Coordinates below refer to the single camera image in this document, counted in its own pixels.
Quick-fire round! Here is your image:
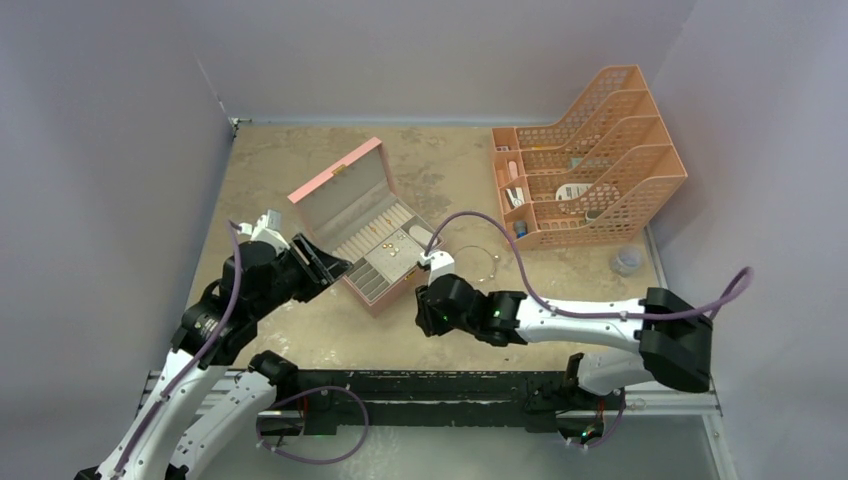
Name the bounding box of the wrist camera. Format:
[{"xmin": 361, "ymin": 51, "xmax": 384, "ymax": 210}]
[
  {"xmin": 237, "ymin": 209, "xmax": 289, "ymax": 254},
  {"xmin": 418, "ymin": 250, "xmax": 455, "ymax": 285}
]

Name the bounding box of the clear plastic cup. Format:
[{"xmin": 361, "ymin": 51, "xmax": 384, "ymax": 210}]
[{"xmin": 609, "ymin": 245, "xmax": 645, "ymax": 277}]

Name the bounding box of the cream oval watch pillow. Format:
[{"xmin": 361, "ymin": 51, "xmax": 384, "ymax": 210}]
[{"xmin": 409, "ymin": 225, "xmax": 432, "ymax": 247}]

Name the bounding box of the white label card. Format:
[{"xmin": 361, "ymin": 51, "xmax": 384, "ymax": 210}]
[{"xmin": 555, "ymin": 183, "xmax": 592, "ymax": 201}]

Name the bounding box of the orange mesh file organizer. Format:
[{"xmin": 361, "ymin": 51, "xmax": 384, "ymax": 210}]
[{"xmin": 491, "ymin": 65, "xmax": 688, "ymax": 250}]

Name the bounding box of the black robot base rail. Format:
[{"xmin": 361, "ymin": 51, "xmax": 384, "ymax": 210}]
[{"xmin": 247, "ymin": 351, "xmax": 624, "ymax": 442}]

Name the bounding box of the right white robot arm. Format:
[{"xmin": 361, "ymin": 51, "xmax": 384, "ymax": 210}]
[{"xmin": 415, "ymin": 274, "xmax": 713, "ymax": 407}]

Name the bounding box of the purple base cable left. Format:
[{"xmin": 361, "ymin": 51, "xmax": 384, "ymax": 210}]
[{"xmin": 255, "ymin": 386, "xmax": 370, "ymax": 465}]

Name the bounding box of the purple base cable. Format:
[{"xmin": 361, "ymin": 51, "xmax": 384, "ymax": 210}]
[
  {"xmin": 255, "ymin": 386, "xmax": 370, "ymax": 465},
  {"xmin": 564, "ymin": 390, "xmax": 629, "ymax": 452}
]

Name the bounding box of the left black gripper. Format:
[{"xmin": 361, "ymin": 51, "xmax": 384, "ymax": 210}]
[{"xmin": 252, "ymin": 232, "xmax": 352, "ymax": 318}]

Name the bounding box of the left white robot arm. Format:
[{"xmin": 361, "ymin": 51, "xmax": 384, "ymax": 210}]
[{"xmin": 76, "ymin": 227, "xmax": 353, "ymax": 479}]

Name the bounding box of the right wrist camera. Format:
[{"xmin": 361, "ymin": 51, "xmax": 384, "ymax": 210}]
[{"xmin": 418, "ymin": 250, "xmax": 455, "ymax": 285}]

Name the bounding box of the small blue capped bottle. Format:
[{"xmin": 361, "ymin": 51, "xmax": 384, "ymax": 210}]
[{"xmin": 513, "ymin": 220, "xmax": 528, "ymax": 238}]

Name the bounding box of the white stapler in organizer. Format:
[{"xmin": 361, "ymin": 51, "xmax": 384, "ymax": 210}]
[{"xmin": 505, "ymin": 187, "xmax": 525, "ymax": 208}]

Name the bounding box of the pink jewelry box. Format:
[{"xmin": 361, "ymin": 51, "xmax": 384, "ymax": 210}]
[{"xmin": 288, "ymin": 137, "xmax": 434, "ymax": 317}]

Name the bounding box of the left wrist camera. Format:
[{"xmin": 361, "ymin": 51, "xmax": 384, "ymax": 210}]
[{"xmin": 237, "ymin": 209, "xmax": 289, "ymax": 254}]

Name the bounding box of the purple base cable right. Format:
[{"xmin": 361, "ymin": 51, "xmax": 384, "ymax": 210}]
[{"xmin": 564, "ymin": 390, "xmax": 629, "ymax": 452}]

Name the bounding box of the silver bangle bracelet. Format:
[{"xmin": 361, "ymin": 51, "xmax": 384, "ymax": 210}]
[{"xmin": 453, "ymin": 245, "xmax": 499, "ymax": 285}]

